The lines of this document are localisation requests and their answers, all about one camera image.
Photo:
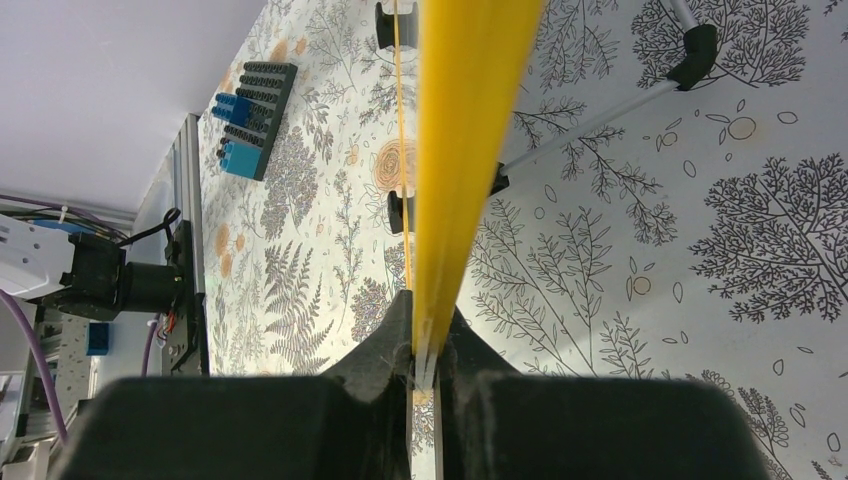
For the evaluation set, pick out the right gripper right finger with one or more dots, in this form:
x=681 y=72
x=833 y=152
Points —
x=494 y=422

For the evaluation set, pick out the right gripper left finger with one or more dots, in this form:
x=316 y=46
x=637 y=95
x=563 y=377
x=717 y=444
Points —
x=349 y=422

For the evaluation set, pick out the whiteboard with yellow frame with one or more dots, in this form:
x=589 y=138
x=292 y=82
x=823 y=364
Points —
x=471 y=56

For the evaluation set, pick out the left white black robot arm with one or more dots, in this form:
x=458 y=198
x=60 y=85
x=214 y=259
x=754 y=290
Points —
x=88 y=275

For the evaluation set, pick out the black whiteboard easel stand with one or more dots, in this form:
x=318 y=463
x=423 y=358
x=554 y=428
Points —
x=700 y=47

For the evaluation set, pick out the floral table mat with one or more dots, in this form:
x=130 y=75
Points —
x=702 y=236

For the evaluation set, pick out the blue toy brick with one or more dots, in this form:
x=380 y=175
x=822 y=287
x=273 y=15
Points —
x=240 y=159

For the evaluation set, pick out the small blue brick stack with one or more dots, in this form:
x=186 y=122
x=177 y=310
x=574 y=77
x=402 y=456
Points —
x=233 y=109

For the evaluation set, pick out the dark grey brick plate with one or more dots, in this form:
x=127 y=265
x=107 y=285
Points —
x=268 y=85

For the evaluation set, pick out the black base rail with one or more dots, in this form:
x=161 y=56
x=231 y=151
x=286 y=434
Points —
x=186 y=351

